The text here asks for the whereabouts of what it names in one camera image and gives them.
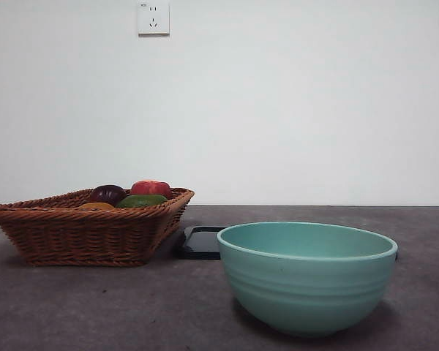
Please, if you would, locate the brown yellow kiwi fruit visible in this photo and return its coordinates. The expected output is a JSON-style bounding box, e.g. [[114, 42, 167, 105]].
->
[[77, 201, 116, 211]]

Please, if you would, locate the teal ceramic bowl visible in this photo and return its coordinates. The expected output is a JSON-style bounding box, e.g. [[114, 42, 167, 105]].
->
[[216, 221, 399, 338]]

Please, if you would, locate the black rectangular tray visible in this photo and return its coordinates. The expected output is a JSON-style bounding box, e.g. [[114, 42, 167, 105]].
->
[[172, 225, 399, 261]]

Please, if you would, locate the green avocado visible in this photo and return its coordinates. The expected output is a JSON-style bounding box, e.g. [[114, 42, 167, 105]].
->
[[115, 193, 168, 209]]

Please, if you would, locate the dark red plum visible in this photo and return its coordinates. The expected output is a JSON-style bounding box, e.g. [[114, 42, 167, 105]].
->
[[89, 184, 127, 206]]

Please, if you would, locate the brown wicker basket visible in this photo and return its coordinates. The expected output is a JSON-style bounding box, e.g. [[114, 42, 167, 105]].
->
[[0, 186, 195, 268]]

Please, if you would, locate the white wall socket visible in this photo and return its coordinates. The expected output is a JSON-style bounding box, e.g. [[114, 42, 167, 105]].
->
[[138, 0, 170, 37]]

